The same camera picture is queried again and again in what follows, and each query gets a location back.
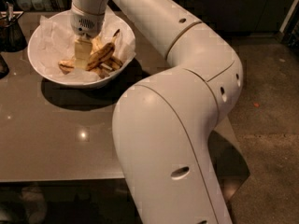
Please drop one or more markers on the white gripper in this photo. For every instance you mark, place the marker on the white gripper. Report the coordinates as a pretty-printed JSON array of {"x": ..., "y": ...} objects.
[{"x": 86, "y": 22}]

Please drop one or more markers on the large spotted banana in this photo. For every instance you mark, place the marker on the large spotted banana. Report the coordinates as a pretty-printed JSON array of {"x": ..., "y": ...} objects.
[{"x": 103, "y": 54}]

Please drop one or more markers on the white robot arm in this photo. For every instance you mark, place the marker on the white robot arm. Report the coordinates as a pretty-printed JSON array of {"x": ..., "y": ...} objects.
[{"x": 161, "y": 124}]

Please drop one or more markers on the upright banana in bowl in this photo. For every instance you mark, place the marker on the upright banana in bowl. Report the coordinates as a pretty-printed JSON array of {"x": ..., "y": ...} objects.
[{"x": 97, "y": 44}]

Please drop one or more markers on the white bowl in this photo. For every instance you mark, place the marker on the white bowl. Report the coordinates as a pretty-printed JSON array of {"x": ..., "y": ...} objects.
[{"x": 54, "y": 40}]

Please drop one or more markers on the white paper liner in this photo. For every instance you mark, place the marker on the white paper liner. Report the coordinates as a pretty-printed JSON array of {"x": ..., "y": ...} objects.
[{"x": 60, "y": 55}]

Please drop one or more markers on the dark bottle background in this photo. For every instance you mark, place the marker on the dark bottle background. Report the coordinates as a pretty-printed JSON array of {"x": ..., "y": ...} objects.
[{"x": 51, "y": 5}]

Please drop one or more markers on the black mesh pen holder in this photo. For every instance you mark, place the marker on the black mesh pen holder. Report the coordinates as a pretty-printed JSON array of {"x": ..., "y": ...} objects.
[{"x": 12, "y": 38}]

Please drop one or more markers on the dark round object left edge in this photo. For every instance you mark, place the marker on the dark round object left edge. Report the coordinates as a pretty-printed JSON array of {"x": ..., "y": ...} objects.
[{"x": 4, "y": 70}]

